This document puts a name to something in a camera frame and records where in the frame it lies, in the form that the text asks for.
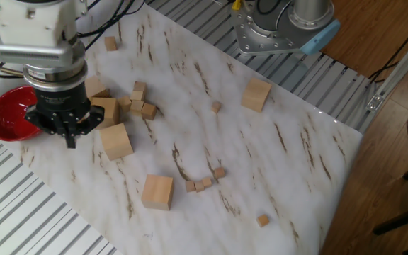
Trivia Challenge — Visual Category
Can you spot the thin black cable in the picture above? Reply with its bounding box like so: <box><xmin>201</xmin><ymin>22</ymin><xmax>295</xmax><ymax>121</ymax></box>
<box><xmin>76</xmin><ymin>0</ymin><xmax>147</xmax><ymax>52</ymax></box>

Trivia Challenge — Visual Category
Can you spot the silver wrist camera bar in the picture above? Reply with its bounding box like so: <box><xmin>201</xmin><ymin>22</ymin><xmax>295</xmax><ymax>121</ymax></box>
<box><xmin>0</xmin><ymin>41</ymin><xmax>77</xmax><ymax>69</ymax></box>

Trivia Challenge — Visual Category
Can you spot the black stand leg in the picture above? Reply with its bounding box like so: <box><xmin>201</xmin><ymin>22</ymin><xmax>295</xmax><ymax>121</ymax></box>
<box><xmin>372</xmin><ymin>155</ymin><xmax>408</xmax><ymax>255</ymax></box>

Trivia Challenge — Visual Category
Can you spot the aluminium frame profile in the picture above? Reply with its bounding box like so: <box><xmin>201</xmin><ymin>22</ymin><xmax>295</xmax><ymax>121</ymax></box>
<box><xmin>358</xmin><ymin>21</ymin><xmax>408</xmax><ymax>135</ymax></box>

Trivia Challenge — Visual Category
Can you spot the marble pattern board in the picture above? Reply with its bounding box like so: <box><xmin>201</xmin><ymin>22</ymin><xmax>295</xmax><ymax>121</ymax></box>
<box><xmin>0</xmin><ymin>3</ymin><xmax>363</xmax><ymax>255</ymax></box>

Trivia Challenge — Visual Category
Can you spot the black base cable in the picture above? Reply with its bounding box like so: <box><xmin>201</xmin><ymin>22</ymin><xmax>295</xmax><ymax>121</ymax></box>
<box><xmin>255</xmin><ymin>0</ymin><xmax>293</xmax><ymax>17</ymax></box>

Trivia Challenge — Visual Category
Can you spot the red bowl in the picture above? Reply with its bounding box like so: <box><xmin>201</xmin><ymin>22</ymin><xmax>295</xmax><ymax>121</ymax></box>
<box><xmin>0</xmin><ymin>84</ymin><xmax>45</xmax><ymax>142</ymax></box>

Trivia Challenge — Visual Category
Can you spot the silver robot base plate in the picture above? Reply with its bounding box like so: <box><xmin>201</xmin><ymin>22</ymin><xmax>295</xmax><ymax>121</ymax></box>
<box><xmin>230</xmin><ymin>0</ymin><xmax>332</xmax><ymax>57</ymax></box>

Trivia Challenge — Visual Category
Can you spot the large wooden cube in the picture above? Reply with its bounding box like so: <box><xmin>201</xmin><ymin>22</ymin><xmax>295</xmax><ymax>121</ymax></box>
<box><xmin>240</xmin><ymin>76</ymin><xmax>273</xmax><ymax>113</ymax></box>
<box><xmin>140</xmin><ymin>174</ymin><xmax>175</xmax><ymax>212</ymax></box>
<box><xmin>84</xmin><ymin>74</ymin><xmax>112</xmax><ymax>101</ymax></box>
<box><xmin>89</xmin><ymin>96</ymin><xmax>122</xmax><ymax>130</ymax></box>
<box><xmin>99</xmin><ymin>123</ymin><xmax>135</xmax><ymax>162</ymax></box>

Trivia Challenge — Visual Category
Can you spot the white printed wrist mount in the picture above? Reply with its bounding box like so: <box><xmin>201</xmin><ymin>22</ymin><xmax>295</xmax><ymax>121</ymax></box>
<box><xmin>0</xmin><ymin>0</ymin><xmax>81</xmax><ymax>49</ymax></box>

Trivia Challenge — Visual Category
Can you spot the medium wooden cube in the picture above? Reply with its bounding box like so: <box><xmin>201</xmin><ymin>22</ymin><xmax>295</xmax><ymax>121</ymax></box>
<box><xmin>132</xmin><ymin>81</ymin><xmax>148</xmax><ymax>96</ymax></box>
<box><xmin>118</xmin><ymin>96</ymin><xmax>132</xmax><ymax>114</ymax></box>
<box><xmin>103</xmin><ymin>35</ymin><xmax>119</xmax><ymax>52</ymax></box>
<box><xmin>130</xmin><ymin>100</ymin><xmax>145</xmax><ymax>118</ymax></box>
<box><xmin>128</xmin><ymin>90</ymin><xmax>145</xmax><ymax>103</ymax></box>
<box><xmin>141</xmin><ymin>102</ymin><xmax>158</xmax><ymax>121</ymax></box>

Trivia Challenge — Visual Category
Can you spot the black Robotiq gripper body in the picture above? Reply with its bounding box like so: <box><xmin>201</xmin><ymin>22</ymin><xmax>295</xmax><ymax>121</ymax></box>
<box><xmin>33</xmin><ymin>84</ymin><xmax>92</xmax><ymax>118</ymax></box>

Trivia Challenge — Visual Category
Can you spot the black floor cable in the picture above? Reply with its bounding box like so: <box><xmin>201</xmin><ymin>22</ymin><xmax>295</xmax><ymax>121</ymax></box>
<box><xmin>368</xmin><ymin>12</ymin><xmax>408</xmax><ymax>84</ymax></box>

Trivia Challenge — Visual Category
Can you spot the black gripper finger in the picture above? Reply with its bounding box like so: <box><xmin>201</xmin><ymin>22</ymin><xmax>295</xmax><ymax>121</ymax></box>
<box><xmin>24</xmin><ymin>108</ymin><xmax>72</xmax><ymax>149</ymax></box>
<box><xmin>69</xmin><ymin>104</ymin><xmax>106</xmax><ymax>149</ymax></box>

